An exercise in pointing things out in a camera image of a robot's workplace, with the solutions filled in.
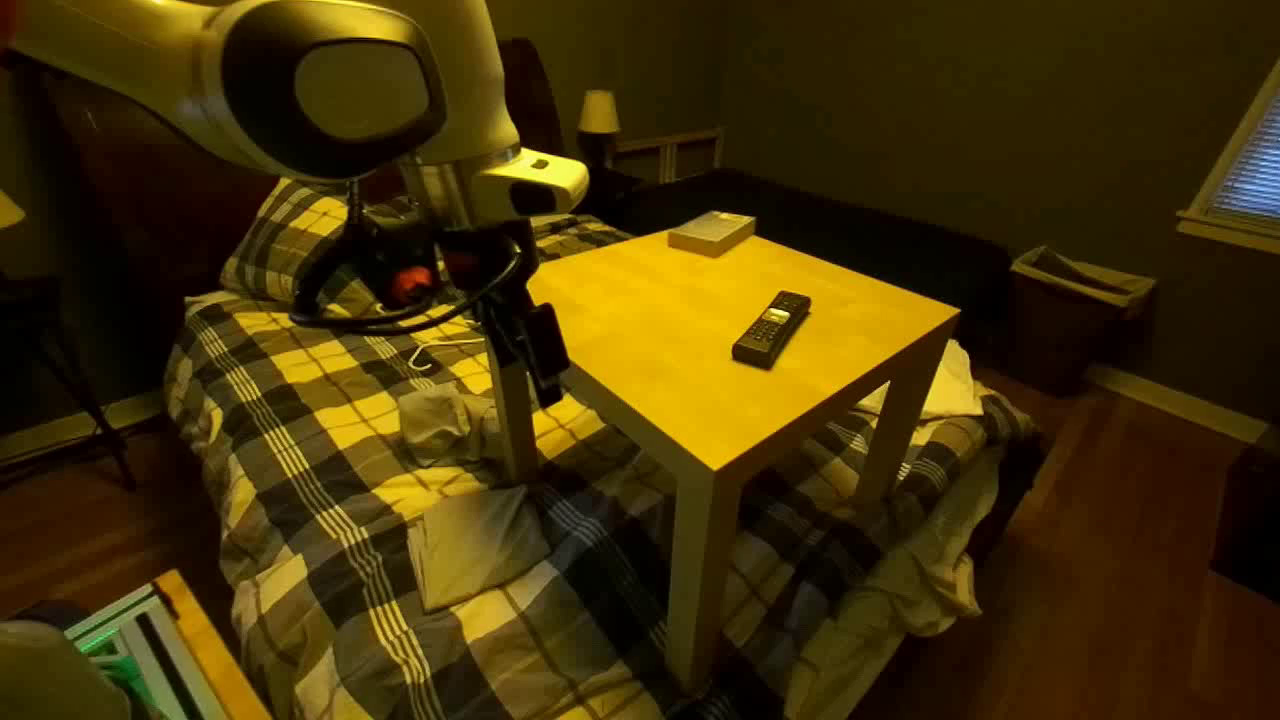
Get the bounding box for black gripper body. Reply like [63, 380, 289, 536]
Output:
[443, 222, 569, 380]

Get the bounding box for small pale book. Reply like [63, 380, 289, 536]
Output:
[667, 213, 757, 255]

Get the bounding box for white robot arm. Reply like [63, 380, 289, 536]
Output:
[5, 0, 589, 403]

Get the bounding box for small table lamp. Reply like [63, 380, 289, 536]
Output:
[574, 90, 620, 165]

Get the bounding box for light wooden side table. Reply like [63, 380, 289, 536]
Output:
[526, 234, 961, 687]

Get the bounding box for white shelf unit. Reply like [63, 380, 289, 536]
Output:
[611, 127, 723, 186]

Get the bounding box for plaid pillow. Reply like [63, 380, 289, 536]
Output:
[219, 182, 348, 308]

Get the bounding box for plaid bed comforter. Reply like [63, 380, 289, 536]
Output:
[163, 284, 1040, 720]

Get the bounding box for black remote control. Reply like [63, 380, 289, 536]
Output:
[733, 293, 811, 369]

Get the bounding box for dark low bench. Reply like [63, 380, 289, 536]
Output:
[599, 170, 1013, 362]

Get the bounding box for dark wooden headboard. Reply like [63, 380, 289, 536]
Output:
[15, 60, 272, 386]

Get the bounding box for dark side stand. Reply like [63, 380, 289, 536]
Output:
[0, 272, 134, 490]

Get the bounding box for wooden framed box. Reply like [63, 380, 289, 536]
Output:
[67, 573, 272, 720]

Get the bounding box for brown wastebasket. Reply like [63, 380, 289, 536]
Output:
[1006, 245, 1154, 397]

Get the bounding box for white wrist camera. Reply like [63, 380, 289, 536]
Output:
[470, 150, 589, 222]

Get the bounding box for window with white frame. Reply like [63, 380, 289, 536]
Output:
[1175, 60, 1280, 255]

